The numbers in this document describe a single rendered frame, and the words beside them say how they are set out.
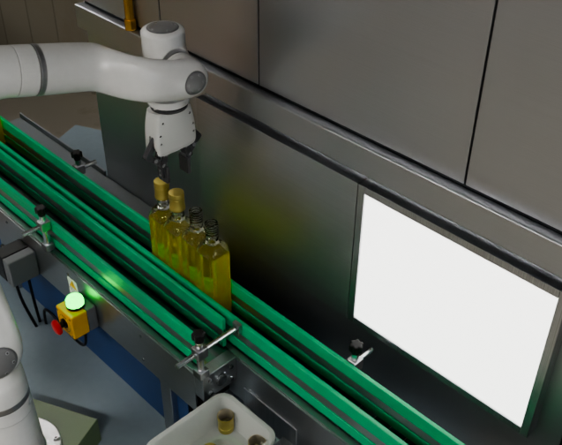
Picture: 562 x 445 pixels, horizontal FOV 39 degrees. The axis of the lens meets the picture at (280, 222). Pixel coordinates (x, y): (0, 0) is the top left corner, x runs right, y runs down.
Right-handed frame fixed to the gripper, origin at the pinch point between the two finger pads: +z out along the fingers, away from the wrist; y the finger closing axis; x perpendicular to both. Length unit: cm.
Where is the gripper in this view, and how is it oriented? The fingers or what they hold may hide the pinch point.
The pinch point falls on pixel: (174, 168)
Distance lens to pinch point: 170.5
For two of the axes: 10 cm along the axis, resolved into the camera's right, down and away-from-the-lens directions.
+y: -7.2, 4.1, -5.6
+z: -0.1, 8.0, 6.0
